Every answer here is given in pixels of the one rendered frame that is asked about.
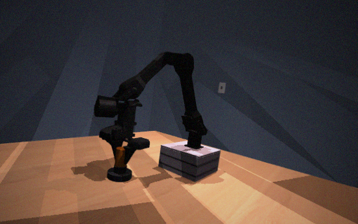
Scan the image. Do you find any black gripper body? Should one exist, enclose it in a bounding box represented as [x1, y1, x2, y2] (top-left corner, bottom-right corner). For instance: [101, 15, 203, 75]
[113, 117, 150, 150]

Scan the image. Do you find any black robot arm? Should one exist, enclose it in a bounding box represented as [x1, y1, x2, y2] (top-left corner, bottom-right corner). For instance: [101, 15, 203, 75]
[94, 51, 207, 149]

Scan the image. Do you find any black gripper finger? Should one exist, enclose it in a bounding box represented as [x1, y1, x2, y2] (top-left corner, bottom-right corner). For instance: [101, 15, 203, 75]
[123, 146, 136, 164]
[109, 140, 123, 157]

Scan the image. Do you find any orange tapered knob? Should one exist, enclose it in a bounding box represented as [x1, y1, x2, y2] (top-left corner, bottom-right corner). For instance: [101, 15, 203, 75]
[115, 147, 127, 167]

